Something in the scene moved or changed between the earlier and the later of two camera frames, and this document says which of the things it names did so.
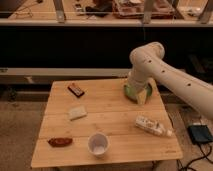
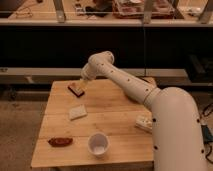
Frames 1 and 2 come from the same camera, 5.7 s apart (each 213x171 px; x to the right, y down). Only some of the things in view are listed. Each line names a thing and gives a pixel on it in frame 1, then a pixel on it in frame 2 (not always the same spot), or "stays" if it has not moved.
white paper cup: (98, 143) stays
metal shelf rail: (31, 73) stays
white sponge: (76, 113) stays
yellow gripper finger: (141, 95) → (82, 84)
